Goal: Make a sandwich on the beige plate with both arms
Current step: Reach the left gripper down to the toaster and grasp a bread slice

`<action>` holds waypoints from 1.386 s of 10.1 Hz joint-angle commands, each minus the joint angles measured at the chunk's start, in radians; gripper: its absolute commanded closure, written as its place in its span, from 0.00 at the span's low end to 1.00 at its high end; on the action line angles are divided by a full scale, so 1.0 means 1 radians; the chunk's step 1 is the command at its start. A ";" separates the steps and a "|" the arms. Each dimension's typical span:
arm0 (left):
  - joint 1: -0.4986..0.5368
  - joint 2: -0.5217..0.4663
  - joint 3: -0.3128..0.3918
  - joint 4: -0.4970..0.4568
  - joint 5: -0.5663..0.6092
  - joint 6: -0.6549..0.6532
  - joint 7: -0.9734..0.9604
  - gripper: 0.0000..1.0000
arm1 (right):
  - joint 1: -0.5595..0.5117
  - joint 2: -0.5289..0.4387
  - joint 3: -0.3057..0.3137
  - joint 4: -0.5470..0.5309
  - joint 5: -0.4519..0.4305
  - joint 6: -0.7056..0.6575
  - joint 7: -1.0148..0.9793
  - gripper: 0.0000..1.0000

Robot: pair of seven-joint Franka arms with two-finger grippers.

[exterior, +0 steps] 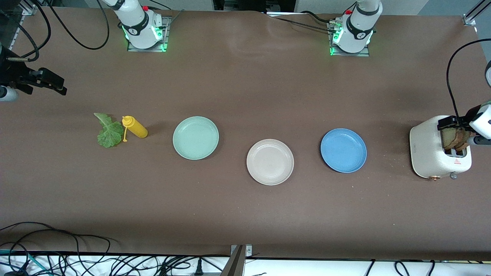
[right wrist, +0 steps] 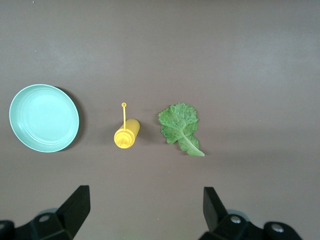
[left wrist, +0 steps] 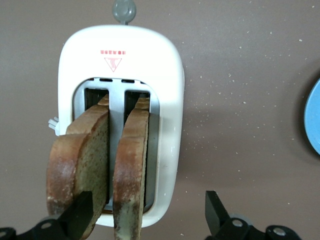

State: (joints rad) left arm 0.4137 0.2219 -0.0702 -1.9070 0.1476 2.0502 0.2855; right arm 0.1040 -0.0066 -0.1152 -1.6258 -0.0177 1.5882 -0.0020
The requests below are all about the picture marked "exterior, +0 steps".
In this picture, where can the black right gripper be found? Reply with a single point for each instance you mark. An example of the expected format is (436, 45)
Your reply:
(10, 72)

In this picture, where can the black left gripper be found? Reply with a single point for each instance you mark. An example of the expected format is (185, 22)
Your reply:
(471, 114)

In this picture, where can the brown bread slice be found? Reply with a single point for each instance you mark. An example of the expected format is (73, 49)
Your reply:
(463, 140)
(448, 140)

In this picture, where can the green lettuce leaf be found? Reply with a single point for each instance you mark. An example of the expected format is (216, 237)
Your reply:
(109, 134)

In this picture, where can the yellow squeeze bottle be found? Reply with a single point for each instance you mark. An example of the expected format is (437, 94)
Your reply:
(137, 129)

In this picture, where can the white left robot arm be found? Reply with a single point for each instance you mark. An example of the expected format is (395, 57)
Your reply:
(358, 27)

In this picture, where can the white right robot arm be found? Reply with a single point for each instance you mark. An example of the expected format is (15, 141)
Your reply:
(140, 27)

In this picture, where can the blue plate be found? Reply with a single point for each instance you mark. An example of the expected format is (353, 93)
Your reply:
(343, 150)

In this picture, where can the mint green plate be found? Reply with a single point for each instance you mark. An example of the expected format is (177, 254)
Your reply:
(195, 138)

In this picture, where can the beige plate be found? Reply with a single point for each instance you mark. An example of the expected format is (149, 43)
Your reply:
(270, 162)

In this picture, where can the white toaster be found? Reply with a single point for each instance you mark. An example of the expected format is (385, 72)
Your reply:
(427, 153)

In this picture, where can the grey metal device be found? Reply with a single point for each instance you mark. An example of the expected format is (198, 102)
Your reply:
(239, 4)

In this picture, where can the black power plug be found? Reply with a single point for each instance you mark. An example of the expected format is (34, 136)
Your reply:
(198, 266)

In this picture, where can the grey metal beam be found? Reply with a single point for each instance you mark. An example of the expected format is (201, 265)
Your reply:
(234, 266)

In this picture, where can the aluminium frame rail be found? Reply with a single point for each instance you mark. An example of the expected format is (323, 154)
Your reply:
(28, 7)
(468, 20)

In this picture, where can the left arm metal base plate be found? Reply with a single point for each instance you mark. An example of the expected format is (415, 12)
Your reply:
(351, 54)

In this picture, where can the grey metal bracket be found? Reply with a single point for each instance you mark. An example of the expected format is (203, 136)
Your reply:
(248, 251)

